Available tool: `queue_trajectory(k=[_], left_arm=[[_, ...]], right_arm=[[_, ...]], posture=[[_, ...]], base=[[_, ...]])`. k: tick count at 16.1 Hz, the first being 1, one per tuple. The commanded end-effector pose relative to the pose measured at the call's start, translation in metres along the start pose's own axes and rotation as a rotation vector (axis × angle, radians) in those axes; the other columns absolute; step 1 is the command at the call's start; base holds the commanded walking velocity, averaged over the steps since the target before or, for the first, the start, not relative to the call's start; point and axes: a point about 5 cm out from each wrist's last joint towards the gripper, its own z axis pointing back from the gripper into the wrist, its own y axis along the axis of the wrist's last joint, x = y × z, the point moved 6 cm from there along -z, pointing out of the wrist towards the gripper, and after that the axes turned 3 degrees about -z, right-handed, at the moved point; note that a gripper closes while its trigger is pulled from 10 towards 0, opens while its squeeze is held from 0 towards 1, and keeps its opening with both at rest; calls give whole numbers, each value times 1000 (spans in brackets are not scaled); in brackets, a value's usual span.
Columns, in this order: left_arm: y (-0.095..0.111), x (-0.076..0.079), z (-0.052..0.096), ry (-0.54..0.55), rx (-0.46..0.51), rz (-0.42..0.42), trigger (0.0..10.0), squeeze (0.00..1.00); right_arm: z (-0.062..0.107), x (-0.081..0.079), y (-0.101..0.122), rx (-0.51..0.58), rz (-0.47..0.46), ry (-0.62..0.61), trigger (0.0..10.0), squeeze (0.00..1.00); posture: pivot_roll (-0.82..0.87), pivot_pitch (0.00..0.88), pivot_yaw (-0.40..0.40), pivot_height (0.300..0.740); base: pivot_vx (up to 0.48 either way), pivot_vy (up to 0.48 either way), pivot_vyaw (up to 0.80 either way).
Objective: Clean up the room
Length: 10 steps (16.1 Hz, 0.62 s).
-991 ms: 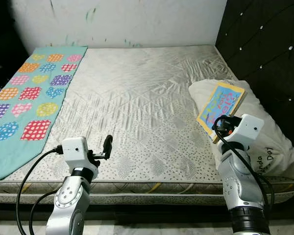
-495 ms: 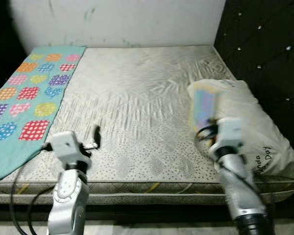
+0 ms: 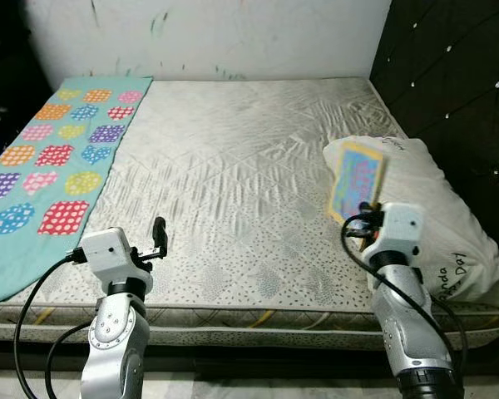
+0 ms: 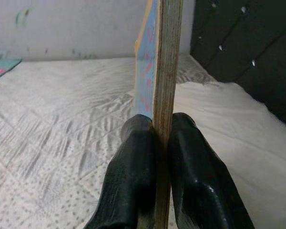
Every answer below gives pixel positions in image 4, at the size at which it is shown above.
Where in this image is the teal blanket with colourful hearts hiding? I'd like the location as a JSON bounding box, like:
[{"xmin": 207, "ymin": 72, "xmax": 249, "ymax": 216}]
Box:
[{"xmin": 0, "ymin": 59, "xmax": 22, "ymax": 85}]

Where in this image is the white pillow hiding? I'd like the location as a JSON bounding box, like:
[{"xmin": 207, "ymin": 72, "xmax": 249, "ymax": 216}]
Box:
[{"xmin": 173, "ymin": 80, "xmax": 286, "ymax": 229}]

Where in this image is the grey quilted mattress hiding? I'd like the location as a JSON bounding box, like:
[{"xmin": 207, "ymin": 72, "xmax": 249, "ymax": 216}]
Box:
[{"xmin": 0, "ymin": 53, "xmax": 220, "ymax": 229}]

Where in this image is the blue yellow children's book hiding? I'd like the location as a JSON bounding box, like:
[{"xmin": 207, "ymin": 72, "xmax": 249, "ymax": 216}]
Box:
[{"xmin": 133, "ymin": 0, "xmax": 184, "ymax": 229}]

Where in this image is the dark cabinet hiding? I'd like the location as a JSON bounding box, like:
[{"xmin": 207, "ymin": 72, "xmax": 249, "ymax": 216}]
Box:
[{"xmin": 189, "ymin": 0, "xmax": 286, "ymax": 130}]

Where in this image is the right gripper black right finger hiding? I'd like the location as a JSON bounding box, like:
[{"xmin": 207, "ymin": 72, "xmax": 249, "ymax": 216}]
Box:
[{"xmin": 168, "ymin": 112, "xmax": 255, "ymax": 229}]

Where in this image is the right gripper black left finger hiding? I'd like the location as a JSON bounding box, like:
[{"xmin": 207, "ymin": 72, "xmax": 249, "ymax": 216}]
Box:
[{"xmin": 83, "ymin": 114, "xmax": 159, "ymax": 229}]

